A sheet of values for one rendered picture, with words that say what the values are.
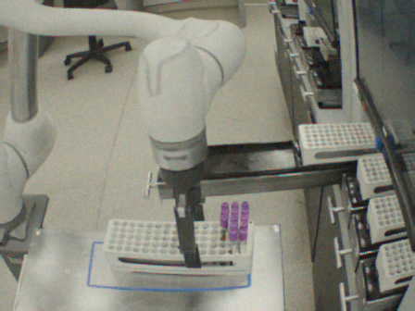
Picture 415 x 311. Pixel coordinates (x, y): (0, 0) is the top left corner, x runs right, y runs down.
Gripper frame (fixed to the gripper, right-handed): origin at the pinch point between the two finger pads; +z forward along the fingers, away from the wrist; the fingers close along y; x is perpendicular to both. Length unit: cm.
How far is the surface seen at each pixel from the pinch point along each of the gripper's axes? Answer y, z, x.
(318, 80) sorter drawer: -73, 6, 32
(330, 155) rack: -34.1, 6.5, 30.6
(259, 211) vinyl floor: -101, 87, 9
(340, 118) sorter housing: -63, 14, 38
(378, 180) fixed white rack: -16.6, 1.2, 42.1
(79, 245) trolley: -1.5, 5.5, -27.8
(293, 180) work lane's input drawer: -27.8, 8.9, 19.9
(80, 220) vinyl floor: -93, 88, -76
